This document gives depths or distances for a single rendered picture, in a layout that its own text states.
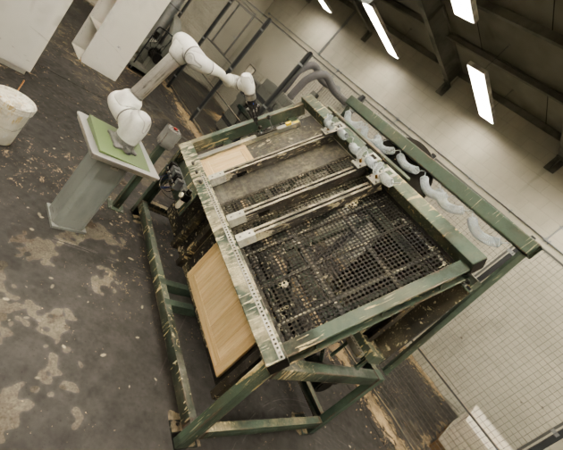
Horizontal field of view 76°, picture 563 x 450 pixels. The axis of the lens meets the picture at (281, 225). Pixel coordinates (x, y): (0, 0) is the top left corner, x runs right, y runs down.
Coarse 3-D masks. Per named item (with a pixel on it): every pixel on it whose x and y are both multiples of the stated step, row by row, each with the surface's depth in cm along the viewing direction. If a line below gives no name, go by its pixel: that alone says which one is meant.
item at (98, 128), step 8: (88, 120) 244; (96, 120) 246; (96, 128) 239; (104, 128) 248; (112, 128) 256; (96, 136) 233; (104, 136) 241; (104, 144) 234; (112, 144) 242; (104, 152) 228; (112, 152) 235; (120, 152) 243; (136, 152) 260; (120, 160) 238; (128, 160) 244; (136, 160) 253; (144, 160) 262; (144, 168) 254
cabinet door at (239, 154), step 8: (224, 152) 310; (232, 152) 308; (240, 152) 307; (248, 152) 305; (200, 160) 307; (208, 160) 305; (216, 160) 304; (224, 160) 303; (232, 160) 301; (240, 160) 300; (248, 160) 297; (208, 168) 298; (216, 168) 297; (224, 168) 295
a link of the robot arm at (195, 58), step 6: (192, 48) 235; (198, 48) 237; (186, 54) 232; (192, 54) 231; (198, 54) 233; (204, 54) 239; (186, 60) 232; (192, 60) 231; (198, 60) 233; (204, 60) 236; (210, 60) 243; (192, 66) 234; (198, 66) 235; (204, 66) 237; (210, 66) 241; (204, 72) 242; (210, 72) 245
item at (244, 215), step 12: (360, 156) 255; (348, 168) 265; (360, 168) 263; (324, 180) 262; (336, 180) 261; (348, 180) 266; (288, 192) 257; (300, 192) 255; (312, 192) 259; (264, 204) 254; (276, 204) 254; (288, 204) 258; (228, 216) 249; (240, 216) 247; (252, 216) 252
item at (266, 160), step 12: (324, 132) 293; (300, 144) 294; (312, 144) 295; (324, 144) 300; (264, 156) 289; (276, 156) 289; (288, 156) 294; (240, 168) 283; (252, 168) 287; (216, 180) 281; (228, 180) 286
